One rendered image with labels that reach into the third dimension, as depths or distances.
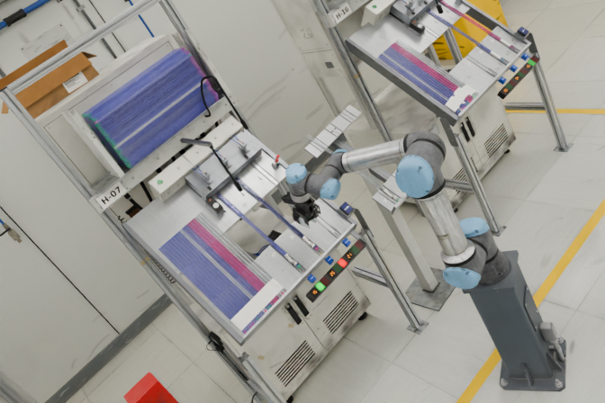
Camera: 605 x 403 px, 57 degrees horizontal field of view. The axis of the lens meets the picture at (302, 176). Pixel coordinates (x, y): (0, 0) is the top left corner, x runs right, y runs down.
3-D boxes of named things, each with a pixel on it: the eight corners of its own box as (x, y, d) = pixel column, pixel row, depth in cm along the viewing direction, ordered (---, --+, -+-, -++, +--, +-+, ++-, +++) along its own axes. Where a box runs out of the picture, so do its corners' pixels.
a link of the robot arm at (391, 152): (445, 114, 176) (327, 145, 209) (435, 135, 169) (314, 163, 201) (460, 143, 180) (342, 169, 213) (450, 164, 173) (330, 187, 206)
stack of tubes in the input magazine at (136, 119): (221, 98, 247) (187, 45, 236) (130, 169, 227) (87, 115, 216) (209, 98, 257) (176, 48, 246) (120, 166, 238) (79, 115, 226)
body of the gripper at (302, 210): (308, 227, 213) (303, 209, 204) (292, 216, 217) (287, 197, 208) (321, 214, 216) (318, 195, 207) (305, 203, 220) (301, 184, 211)
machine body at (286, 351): (376, 311, 297) (323, 226, 270) (286, 416, 270) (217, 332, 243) (306, 280, 350) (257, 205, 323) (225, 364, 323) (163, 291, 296)
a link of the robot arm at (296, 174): (302, 181, 192) (280, 174, 195) (306, 200, 200) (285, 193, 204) (311, 165, 196) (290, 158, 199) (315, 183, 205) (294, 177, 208)
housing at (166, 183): (245, 141, 265) (243, 125, 253) (165, 209, 246) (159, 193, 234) (233, 131, 268) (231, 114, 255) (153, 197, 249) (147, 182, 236)
